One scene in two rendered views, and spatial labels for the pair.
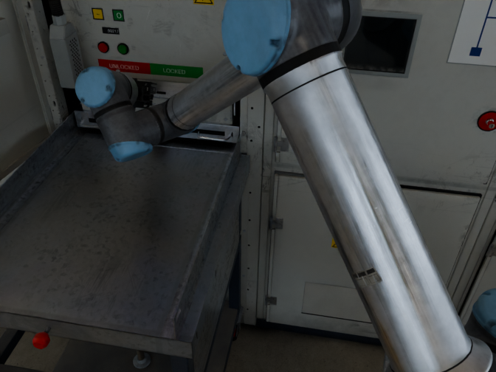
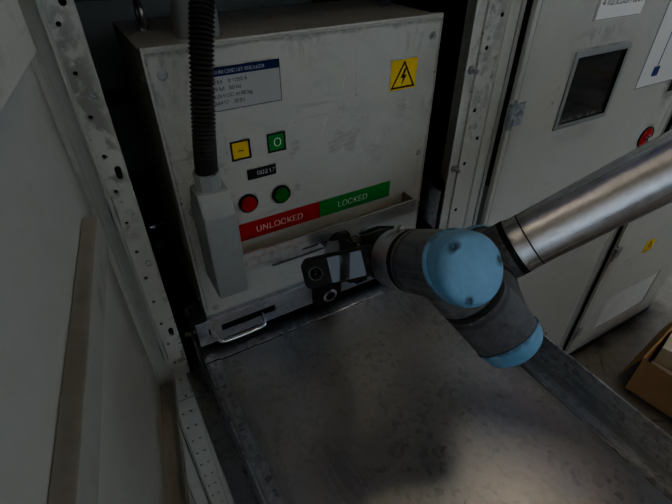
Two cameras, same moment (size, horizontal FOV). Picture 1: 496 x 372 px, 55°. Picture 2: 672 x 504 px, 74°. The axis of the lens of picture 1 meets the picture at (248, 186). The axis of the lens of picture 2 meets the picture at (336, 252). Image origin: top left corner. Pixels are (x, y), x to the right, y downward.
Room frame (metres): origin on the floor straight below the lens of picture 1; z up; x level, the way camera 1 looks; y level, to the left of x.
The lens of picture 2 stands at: (0.74, 0.72, 1.53)
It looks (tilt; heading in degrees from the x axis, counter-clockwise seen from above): 37 degrees down; 321
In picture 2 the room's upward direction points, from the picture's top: straight up
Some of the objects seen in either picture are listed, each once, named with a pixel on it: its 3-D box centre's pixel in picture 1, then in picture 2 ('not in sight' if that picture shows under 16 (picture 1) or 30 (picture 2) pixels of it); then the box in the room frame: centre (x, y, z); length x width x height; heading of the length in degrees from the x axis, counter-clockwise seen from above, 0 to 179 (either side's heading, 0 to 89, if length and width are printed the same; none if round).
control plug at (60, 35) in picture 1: (68, 54); (218, 237); (1.28, 0.51, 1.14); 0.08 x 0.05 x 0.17; 171
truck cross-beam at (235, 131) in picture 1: (158, 122); (318, 281); (1.33, 0.29, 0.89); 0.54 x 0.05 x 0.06; 81
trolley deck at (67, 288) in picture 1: (113, 221); (433, 454); (0.94, 0.36, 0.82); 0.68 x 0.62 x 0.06; 171
